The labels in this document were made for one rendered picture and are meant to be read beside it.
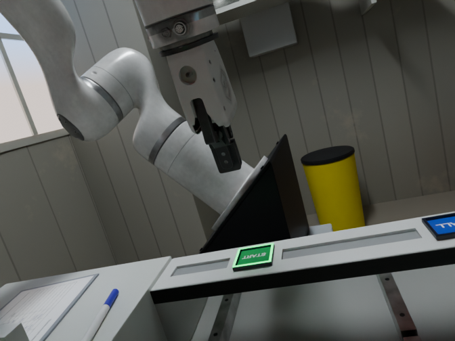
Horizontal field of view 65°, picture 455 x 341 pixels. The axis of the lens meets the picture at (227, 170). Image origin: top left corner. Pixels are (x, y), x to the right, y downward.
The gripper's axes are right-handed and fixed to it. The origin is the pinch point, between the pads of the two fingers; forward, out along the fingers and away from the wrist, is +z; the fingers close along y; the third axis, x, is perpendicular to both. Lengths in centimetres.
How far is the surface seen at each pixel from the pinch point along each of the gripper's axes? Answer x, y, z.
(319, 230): -8.3, 29.3, 36.4
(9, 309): 39.0, -9.0, 13.1
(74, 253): 158, 131, 96
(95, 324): 18.2, -16.1, 11.0
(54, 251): 159, 119, 84
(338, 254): -11.5, -6.1, 14.5
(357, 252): -13.9, -6.3, 14.5
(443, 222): -25.2, -2.8, 14.8
